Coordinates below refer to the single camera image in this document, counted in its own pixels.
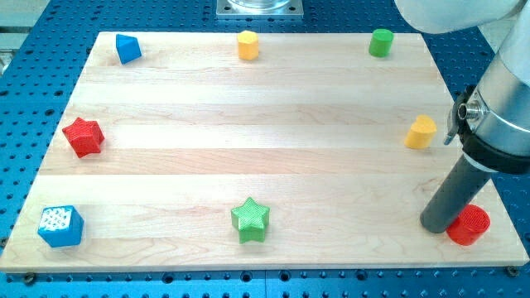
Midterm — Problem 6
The blue triangular prism block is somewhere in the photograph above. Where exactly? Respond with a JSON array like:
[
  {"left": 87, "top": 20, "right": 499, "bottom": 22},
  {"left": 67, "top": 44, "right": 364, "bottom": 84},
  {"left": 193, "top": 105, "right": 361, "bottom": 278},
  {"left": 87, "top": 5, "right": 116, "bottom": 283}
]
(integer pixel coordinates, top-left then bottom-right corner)
[{"left": 115, "top": 34, "right": 142, "bottom": 65}]

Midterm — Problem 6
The wooden board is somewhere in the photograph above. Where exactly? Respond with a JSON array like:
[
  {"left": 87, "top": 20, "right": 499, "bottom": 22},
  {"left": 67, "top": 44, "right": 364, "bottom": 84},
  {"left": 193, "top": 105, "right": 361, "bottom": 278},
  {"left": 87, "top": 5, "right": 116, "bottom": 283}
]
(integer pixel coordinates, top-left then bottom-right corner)
[{"left": 1, "top": 31, "right": 528, "bottom": 273}]

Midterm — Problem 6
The yellow hexagon block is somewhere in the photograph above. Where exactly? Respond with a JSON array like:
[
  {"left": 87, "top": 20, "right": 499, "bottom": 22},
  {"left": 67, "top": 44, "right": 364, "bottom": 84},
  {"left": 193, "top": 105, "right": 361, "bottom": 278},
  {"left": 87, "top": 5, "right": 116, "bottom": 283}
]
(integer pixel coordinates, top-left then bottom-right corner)
[{"left": 237, "top": 31, "right": 259, "bottom": 60}]

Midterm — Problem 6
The blue cube block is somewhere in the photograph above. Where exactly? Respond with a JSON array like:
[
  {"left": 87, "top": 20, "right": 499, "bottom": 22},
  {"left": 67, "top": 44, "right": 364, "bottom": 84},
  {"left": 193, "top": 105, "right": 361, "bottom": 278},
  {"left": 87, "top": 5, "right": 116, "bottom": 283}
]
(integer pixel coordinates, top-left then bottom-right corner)
[{"left": 37, "top": 205, "right": 84, "bottom": 248}]

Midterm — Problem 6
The red cylinder block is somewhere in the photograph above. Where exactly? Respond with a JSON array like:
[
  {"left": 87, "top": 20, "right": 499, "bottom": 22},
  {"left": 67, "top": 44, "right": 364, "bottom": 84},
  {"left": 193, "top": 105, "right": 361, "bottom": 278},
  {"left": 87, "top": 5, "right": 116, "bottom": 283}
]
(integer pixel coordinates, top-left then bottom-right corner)
[{"left": 446, "top": 204, "right": 490, "bottom": 246}]

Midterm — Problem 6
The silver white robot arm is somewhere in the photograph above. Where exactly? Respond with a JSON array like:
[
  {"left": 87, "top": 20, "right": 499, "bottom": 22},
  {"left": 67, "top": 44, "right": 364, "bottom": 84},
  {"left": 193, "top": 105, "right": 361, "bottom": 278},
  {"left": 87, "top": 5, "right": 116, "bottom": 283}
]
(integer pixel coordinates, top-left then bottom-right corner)
[{"left": 395, "top": 0, "right": 529, "bottom": 174}]

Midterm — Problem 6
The yellow heart block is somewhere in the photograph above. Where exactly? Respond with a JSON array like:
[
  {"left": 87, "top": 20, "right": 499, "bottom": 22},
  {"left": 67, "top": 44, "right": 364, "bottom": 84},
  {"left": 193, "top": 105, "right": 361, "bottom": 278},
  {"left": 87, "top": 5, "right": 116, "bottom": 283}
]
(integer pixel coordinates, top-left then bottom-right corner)
[{"left": 404, "top": 114, "right": 437, "bottom": 149}]

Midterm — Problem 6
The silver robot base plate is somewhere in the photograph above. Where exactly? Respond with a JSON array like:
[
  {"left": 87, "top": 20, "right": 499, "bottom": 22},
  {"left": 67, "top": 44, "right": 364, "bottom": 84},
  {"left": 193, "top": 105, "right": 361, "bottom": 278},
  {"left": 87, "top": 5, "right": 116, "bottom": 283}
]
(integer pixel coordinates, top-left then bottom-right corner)
[{"left": 215, "top": 0, "right": 304, "bottom": 19}]

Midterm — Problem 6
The red star block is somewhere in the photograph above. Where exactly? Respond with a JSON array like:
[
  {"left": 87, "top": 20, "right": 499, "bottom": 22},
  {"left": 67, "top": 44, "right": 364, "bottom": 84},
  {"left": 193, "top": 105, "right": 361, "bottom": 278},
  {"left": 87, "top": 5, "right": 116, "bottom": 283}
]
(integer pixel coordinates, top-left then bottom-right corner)
[{"left": 62, "top": 118, "right": 104, "bottom": 158}]

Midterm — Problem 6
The blue perforated table plate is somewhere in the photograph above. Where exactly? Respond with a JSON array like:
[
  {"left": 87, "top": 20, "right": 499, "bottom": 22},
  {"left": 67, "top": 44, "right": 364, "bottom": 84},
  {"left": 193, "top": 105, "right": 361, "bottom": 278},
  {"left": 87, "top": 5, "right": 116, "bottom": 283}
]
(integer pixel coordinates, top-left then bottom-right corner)
[{"left": 1, "top": 0, "right": 529, "bottom": 297}]

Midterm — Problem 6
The green star block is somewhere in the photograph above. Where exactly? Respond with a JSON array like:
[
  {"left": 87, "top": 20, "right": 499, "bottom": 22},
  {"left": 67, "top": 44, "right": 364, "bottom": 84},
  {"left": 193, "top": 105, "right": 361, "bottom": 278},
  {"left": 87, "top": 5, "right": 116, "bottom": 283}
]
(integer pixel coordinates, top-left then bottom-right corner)
[{"left": 231, "top": 197, "right": 270, "bottom": 243}]

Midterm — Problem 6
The green cylinder block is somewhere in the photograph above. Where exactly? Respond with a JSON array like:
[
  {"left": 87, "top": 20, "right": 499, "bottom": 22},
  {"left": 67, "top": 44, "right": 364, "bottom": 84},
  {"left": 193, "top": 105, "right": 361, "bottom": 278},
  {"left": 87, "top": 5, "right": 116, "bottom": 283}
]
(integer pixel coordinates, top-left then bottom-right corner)
[{"left": 369, "top": 28, "right": 393, "bottom": 58}]

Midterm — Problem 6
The grey cylindrical pointer tool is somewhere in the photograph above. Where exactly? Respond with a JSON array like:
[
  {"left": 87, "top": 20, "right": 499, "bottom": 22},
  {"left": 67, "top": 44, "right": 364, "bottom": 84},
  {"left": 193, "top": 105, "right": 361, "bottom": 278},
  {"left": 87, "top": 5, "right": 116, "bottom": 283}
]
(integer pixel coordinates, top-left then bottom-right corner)
[{"left": 420, "top": 154, "right": 494, "bottom": 233}]

